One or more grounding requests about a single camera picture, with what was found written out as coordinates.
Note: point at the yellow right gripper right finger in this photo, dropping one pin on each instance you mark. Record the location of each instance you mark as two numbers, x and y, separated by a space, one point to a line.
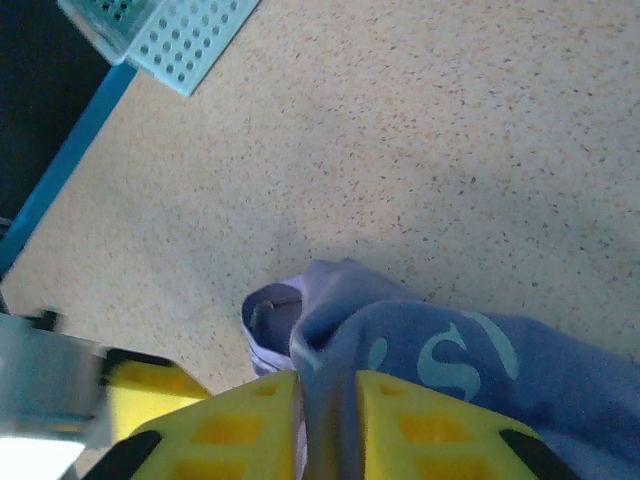
425 440

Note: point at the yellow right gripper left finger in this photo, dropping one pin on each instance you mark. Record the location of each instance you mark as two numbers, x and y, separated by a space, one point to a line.
225 440

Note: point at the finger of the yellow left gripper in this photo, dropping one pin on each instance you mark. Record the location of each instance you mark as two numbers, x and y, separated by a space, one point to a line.
150 390

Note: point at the purple t-shirt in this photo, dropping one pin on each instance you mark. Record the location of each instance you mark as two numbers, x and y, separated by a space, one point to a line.
550 400

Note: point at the blue table edge strip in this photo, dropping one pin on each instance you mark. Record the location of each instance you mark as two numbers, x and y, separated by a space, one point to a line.
65 165

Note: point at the pale blue perforated plastic basket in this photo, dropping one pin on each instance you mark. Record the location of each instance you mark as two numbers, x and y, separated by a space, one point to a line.
190 45

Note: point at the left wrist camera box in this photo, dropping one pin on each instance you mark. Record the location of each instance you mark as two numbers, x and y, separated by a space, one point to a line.
45 380

